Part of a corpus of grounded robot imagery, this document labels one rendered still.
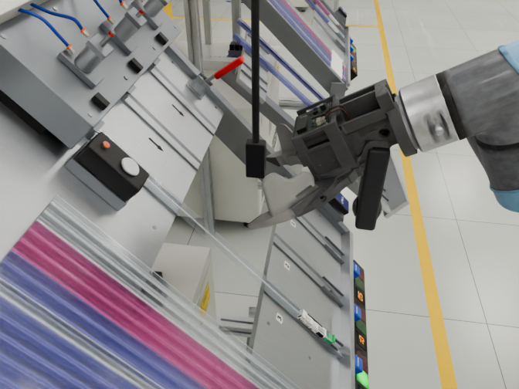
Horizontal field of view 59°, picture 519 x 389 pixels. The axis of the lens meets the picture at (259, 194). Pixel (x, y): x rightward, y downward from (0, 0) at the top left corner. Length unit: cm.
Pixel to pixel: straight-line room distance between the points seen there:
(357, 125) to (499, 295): 161
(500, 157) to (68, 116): 46
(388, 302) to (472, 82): 145
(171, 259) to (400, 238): 129
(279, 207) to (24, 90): 30
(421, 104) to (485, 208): 201
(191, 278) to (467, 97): 74
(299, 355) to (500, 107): 44
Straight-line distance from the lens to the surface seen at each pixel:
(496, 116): 51
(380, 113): 51
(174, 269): 109
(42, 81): 54
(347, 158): 52
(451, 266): 210
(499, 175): 57
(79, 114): 54
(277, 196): 52
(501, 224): 242
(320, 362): 77
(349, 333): 83
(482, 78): 50
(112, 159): 55
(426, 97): 50
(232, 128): 90
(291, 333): 73
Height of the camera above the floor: 139
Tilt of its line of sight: 37 degrees down
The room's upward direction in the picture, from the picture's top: straight up
